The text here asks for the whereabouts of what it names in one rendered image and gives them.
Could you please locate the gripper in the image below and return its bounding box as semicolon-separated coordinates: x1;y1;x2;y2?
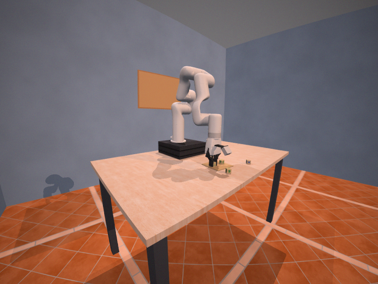
205;137;221;167

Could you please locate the tan flat mat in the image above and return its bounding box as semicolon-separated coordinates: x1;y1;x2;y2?
202;161;233;171

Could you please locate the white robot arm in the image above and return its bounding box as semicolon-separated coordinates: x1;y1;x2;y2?
171;66;222;143

